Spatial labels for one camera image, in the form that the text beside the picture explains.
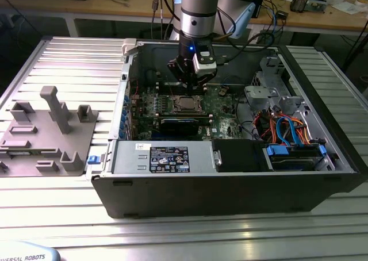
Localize silver Intel CPU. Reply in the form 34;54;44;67
178;97;200;110

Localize orange power wire bundle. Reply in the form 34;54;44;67
294;116;314;145

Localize pale case release handle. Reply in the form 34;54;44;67
121;38;137;56

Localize white label sheet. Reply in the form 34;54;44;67
247;26;261;43

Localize white paper sheets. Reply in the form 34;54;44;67
330;1;368;14

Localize grey electronic module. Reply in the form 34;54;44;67
304;0;328;13

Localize finned CPU cooler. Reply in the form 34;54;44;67
289;0;308;14

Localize hard disk in blue carrier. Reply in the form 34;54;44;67
263;144;328;172

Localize blue flat data wire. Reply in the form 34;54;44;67
275;114;297;147

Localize wooden desk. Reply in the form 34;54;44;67
0;0;368;33

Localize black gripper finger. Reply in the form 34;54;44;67
191;71;217;97
167;56;193;97

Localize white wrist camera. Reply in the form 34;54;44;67
192;41;218;75

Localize black open PC case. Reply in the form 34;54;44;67
90;39;368;219

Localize RAM stick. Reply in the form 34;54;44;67
159;113;213;121

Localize grey parts rack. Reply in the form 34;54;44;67
0;85;101;178

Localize silver power supply unit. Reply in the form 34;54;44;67
110;140;216;175

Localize pale blue teach pendant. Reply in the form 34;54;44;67
0;240;62;261

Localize green motherboard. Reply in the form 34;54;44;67
128;84;245;141

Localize grey metal drive cage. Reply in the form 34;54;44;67
244;55;305;115

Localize metal socket cover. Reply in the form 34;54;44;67
173;95;206;113

